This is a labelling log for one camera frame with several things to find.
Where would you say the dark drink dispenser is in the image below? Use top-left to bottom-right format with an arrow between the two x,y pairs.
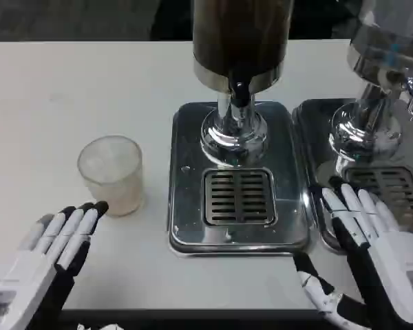
191,0 -> 295,169

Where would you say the clear drink dispenser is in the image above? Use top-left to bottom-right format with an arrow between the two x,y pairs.
328,0 -> 413,179

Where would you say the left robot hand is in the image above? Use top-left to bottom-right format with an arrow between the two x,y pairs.
0,201 -> 109,330

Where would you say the steel drip tray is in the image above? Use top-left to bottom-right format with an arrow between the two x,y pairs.
292,98 -> 413,255
167,100 -> 310,257

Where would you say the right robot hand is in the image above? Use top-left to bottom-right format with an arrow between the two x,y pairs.
293,183 -> 413,330

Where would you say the clear ribbed glass cup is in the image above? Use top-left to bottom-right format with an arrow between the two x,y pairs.
76,135 -> 145,217

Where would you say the black dispenser tap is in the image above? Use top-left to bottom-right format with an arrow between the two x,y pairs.
229,65 -> 254,108

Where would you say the steel drip grid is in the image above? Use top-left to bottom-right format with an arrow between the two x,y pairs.
202,168 -> 278,226
342,166 -> 413,231

